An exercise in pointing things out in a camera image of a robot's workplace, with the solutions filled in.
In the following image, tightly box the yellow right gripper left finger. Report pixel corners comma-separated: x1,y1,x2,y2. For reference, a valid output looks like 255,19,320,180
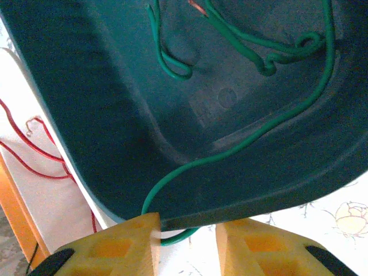
27,212,162,276

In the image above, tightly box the teal plastic bin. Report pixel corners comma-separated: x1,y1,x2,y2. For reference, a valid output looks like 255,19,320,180
0,0,368,232

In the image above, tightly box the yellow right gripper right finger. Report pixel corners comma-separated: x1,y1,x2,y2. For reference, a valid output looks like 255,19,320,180
214,218,359,276

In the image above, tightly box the thin green cable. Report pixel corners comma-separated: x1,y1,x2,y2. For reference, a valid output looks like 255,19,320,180
141,0,336,247

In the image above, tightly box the orange plastic bin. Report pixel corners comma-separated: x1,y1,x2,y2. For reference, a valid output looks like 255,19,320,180
0,154,51,270

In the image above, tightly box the thick green cable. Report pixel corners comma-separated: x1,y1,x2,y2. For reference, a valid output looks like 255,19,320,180
145,0,193,81
188,0,323,77

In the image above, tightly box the black cable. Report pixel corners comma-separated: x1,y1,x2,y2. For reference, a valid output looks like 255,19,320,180
25,243,40,275

